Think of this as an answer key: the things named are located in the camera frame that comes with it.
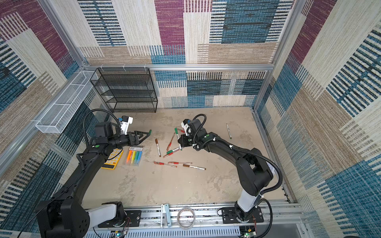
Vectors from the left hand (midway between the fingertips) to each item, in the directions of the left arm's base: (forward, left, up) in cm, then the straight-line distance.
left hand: (145, 135), depth 78 cm
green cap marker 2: (+5, -16, -21) cm, 27 cm away
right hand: (+2, -18, -11) cm, 21 cm away
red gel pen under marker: (+2, -10, -23) cm, 25 cm away
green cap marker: (+18, -50, -21) cm, 57 cm away
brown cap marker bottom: (-8, -25, -22) cm, 34 cm away
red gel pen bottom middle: (-5, -13, -22) cm, 27 cm away
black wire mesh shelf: (+45, +24, -5) cm, 51 cm away
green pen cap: (+20, +6, -22) cm, 30 cm away
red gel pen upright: (+10, -10, -23) cm, 27 cm away
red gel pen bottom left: (-5, -3, -22) cm, 23 cm away
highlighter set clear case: (0, +12, -21) cm, 25 cm away
